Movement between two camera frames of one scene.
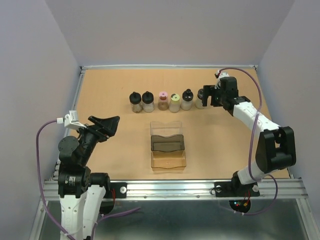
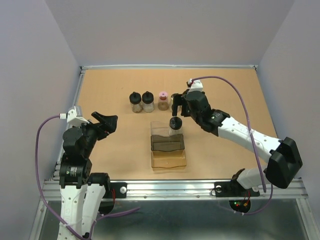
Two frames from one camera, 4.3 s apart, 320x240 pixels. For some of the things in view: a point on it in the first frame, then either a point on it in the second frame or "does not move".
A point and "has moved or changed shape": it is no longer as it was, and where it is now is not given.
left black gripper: (105, 126) does not move
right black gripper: (210, 90) -> (178, 100)
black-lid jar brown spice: (135, 99) does not move
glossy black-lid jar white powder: (187, 100) has moved or changed shape
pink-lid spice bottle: (163, 103) does not move
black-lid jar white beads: (148, 102) does not move
